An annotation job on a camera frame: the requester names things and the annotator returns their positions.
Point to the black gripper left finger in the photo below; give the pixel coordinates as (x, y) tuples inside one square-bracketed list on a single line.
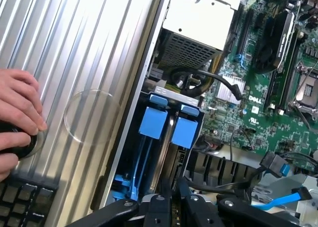
[(156, 212)]

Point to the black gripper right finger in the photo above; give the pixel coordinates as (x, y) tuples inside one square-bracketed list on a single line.
[(198, 212)]

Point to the person's hand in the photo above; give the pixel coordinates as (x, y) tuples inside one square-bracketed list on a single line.
[(17, 100)]

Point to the green motherboard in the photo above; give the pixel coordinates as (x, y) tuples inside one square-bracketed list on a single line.
[(268, 127)]

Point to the silver drive cage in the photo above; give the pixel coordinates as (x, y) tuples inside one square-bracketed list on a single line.
[(308, 184)]

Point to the clear round disc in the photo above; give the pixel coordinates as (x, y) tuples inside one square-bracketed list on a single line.
[(89, 115)]

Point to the hard drive in blue caddy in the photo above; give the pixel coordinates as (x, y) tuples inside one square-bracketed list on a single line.
[(174, 94)]

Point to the open PC case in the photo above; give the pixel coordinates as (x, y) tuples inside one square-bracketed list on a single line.
[(139, 93)]

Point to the silver heat sink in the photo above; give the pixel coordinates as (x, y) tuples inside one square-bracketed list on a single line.
[(228, 90)]

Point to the black keyboard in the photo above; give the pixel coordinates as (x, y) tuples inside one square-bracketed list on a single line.
[(24, 207)]

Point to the black control knob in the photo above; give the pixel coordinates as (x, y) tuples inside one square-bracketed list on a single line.
[(33, 143)]

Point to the CPU socket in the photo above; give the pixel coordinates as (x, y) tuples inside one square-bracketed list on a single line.
[(308, 90)]

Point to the black graphics card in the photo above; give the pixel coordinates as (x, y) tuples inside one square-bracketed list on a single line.
[(270, 50)]

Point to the black expansion slot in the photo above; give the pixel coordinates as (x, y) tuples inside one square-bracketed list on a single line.
[(244, 30)]

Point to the silver power supply unit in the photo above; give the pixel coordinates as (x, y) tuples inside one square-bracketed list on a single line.
[(198, 13)]

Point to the black plastic fan duct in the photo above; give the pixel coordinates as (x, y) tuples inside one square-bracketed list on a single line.
[(211, 162)]

